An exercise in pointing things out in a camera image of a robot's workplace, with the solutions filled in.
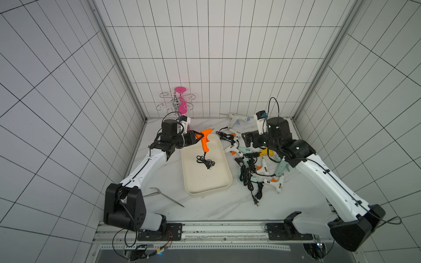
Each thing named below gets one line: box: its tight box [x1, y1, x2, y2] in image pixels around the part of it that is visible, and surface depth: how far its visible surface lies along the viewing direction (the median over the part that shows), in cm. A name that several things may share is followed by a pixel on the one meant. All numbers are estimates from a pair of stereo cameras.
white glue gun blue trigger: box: [228, 112, 251, 130], surface depth 120 cm
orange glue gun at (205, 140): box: [195, 128, 215, 153], surface depth 82 cm
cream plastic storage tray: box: [180, 133, 233, 195], surface depth 91 cm
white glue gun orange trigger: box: [263, 175, 285, 194], surface depth 87 cm
